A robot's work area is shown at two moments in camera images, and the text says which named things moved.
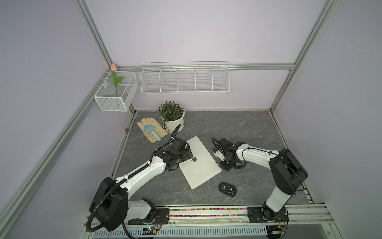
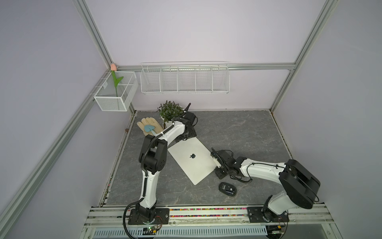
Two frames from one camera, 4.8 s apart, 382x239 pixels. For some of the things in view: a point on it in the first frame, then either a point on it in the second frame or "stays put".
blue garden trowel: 149,128 stays put
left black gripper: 185,155 to 192,134
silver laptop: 202,167 stays put
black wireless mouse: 227,188 stays put
